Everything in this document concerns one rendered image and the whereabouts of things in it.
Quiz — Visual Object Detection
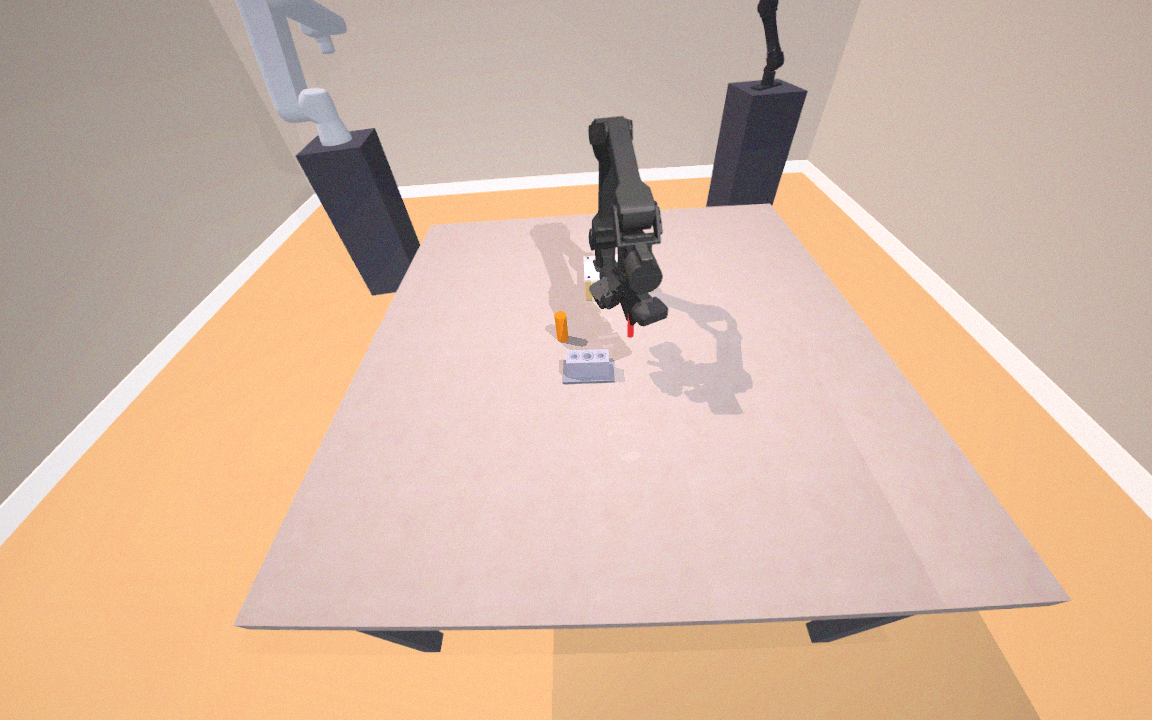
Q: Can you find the orange cylinder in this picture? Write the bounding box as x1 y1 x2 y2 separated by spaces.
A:
554 311 569 342

